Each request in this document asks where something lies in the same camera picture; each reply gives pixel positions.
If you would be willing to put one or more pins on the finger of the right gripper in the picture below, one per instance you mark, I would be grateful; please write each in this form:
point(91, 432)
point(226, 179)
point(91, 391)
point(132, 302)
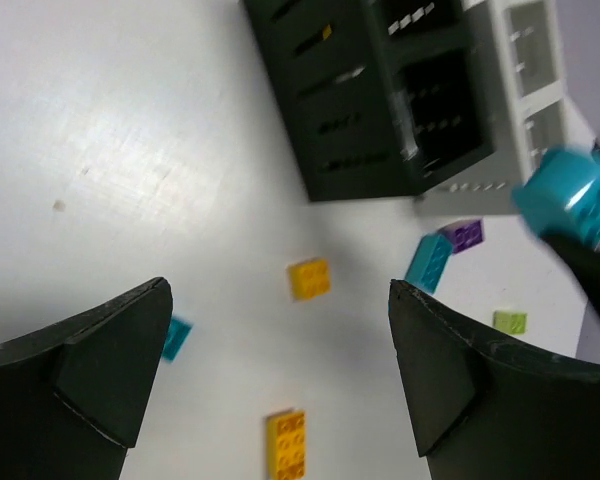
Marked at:
point(583, 262)

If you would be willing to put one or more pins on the purple lego brick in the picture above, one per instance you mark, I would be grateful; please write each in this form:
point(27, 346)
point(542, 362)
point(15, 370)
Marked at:
point(464, 234)

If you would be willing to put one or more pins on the long orange lego brick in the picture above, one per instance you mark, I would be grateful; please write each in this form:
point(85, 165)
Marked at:
point(286, 445)

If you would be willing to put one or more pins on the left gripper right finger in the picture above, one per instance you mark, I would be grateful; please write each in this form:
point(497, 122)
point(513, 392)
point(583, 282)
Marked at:
point(485, 405)

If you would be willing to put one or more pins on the teal rounded lego brick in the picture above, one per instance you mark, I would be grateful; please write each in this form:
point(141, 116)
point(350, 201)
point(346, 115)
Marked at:
point(563, 195)

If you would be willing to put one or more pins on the teal long lego brick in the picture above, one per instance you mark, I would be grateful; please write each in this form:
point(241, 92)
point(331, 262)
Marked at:
point(429, 262)

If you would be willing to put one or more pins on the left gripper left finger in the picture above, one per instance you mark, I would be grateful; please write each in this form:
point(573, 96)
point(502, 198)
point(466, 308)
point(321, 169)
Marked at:
point(73, 395)

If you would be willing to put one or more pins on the black slotted container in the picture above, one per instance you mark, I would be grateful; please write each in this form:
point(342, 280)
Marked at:
point(379, 98)

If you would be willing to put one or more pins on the small teal lego brick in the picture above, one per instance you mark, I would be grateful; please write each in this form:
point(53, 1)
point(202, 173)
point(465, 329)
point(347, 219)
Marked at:
point(177, 334)

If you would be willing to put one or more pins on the small orange lego brick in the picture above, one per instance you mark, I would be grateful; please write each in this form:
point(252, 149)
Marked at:
point(309, 279)

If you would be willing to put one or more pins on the white slotted container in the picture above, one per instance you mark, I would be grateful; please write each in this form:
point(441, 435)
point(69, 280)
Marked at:
point(521, 54)

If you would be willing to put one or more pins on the green lego brick centre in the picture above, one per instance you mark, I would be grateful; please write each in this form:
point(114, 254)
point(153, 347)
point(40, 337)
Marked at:
point(510, 322)

